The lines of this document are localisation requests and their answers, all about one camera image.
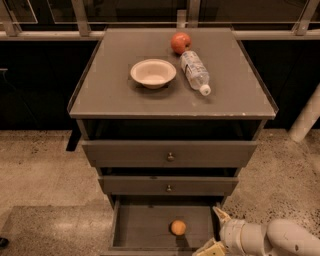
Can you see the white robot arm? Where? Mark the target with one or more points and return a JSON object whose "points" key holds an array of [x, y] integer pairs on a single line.
{"points": [[280, 237]]}

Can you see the grey open bottom drawer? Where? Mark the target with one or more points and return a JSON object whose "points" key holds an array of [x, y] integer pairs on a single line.
{"points": [[141, 226]]}

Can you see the grey middle drawer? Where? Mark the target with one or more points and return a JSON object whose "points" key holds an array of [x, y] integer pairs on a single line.
{"points": [[168, 185]]}

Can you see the dark shoe tip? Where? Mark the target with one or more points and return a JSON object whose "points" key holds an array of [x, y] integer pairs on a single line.
{"points": [[3, 242]]}

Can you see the red apple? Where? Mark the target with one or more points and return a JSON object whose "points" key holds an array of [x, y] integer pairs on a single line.
{"points": [[180, 42]]}

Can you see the small orange fruit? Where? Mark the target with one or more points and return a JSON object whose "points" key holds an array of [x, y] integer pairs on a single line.
{"points": [[178, 227]]}

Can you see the beige paper bowl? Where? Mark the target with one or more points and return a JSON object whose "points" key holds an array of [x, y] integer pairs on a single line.
{"points": [[153, 73]]}

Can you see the white cylindrical post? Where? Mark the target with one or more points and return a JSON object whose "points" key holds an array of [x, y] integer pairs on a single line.
{"points": [[307, 118]]}

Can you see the grey top drawer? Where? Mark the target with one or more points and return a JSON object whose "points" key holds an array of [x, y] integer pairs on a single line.
{"points": [[168, 154]]}

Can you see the metal railing frame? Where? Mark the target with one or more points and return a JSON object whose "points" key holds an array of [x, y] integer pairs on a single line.
{"points": [[247, 19]]}

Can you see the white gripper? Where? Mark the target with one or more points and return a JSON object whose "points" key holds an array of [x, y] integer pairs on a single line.
{"points": [[229, 233]]}

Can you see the grey wooden drawer cabinet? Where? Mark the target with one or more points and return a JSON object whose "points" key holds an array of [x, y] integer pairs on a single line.
{"points": [[109, 105]]}

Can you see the clear plastic water bottle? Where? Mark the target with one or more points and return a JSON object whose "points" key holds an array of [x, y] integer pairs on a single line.
{"points": [[195, 72]]}

